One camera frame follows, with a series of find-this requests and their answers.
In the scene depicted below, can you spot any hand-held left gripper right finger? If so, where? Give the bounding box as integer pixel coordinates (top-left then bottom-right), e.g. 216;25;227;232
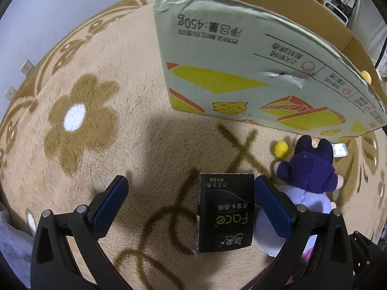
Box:
252;175;354;290

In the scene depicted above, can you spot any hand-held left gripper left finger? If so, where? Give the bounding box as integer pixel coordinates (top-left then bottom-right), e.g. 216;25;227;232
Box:
30;175;130;290

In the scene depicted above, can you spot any black tissue pack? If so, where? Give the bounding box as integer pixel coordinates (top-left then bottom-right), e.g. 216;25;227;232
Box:
196;173;255;254

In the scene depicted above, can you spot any purple and white plush doll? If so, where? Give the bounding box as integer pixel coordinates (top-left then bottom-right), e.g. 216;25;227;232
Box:
252;134;343;257

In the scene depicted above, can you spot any printed cardboard box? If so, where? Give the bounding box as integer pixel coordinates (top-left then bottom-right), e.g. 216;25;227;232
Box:
153;0;387;144

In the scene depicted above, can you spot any pink plush toy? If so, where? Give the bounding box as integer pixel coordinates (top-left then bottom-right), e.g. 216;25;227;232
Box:
301;242;316;262

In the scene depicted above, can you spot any yellow pompom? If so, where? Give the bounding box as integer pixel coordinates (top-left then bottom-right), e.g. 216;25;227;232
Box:
273;140;290;158

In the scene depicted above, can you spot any beige flower blanket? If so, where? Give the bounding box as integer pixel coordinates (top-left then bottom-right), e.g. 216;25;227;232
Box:
0;0;387;290

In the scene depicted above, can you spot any small paper tag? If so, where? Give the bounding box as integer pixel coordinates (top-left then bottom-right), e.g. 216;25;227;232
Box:
332;143;348;158

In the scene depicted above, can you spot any grey fleece cloth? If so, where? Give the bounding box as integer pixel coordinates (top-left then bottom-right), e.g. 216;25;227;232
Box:
0;208;34;281

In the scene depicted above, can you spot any white trolley cart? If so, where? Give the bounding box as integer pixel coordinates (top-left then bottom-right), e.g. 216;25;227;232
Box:
325;0;356;25

